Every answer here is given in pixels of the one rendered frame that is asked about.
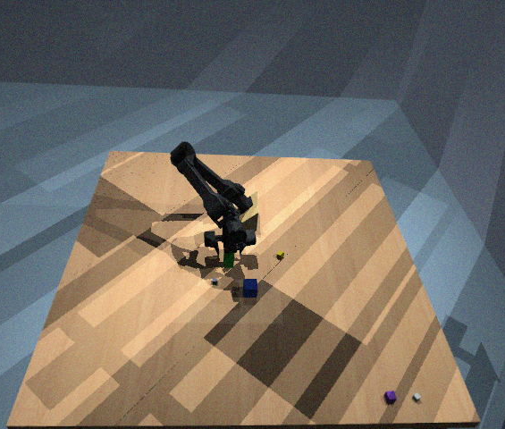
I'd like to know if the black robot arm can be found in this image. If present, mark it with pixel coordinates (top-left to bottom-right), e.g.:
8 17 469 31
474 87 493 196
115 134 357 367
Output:
170 141 253 254

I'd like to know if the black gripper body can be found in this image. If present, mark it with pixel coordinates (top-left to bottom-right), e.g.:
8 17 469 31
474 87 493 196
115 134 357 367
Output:
204 227 257 247

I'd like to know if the purple cube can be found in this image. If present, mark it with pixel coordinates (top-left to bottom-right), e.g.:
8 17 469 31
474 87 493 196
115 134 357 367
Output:
384 391 397 403

